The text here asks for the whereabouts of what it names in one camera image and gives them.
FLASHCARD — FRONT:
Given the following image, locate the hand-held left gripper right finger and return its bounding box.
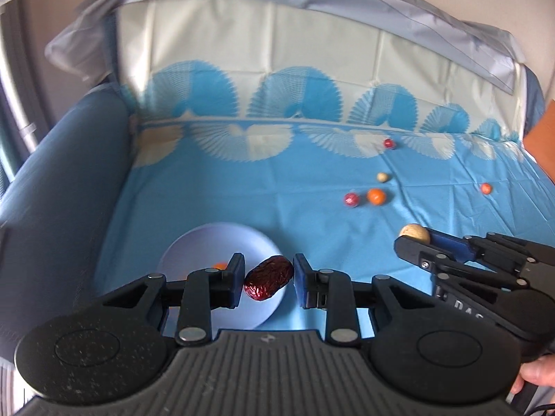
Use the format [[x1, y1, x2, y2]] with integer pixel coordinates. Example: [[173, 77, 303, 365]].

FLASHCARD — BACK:
[[292, 253, 438, 344]]

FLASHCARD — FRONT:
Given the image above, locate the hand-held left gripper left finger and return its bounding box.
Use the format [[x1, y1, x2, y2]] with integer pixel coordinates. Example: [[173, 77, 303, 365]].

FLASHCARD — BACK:
[[93, 252, 246, 344]]

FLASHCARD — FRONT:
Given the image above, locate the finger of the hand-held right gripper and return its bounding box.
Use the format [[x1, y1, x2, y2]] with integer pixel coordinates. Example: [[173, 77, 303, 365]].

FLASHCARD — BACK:
[[427, 231, 555, 276], [394, 236, 536, 290]]

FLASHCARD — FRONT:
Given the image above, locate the dried red date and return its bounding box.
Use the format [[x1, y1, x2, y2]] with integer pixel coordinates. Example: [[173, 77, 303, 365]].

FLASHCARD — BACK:
[[244, 255, 294, 302]]

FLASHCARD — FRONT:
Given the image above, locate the light blue plate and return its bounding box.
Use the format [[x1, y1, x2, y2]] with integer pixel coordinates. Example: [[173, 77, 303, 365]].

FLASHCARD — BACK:
[[157, 223, 287, 330]]

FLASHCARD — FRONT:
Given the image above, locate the person's right hand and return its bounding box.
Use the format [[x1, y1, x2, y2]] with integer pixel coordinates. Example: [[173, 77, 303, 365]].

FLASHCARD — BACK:
[[511, 355, 555, 395]]

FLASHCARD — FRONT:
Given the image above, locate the blue and cream patterned cloth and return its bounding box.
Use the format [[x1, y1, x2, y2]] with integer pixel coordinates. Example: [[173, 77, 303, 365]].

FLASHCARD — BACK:
[[93, 0, 540, 341]]

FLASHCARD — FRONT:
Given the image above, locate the orange panel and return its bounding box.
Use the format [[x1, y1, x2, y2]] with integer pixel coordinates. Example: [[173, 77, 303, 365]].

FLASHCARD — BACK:
[[522, 99, 555, 191]]

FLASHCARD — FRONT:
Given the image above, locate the white window frame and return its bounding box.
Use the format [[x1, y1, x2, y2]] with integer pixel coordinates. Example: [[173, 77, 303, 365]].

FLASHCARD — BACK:
[[0, 30, 40, 152]]

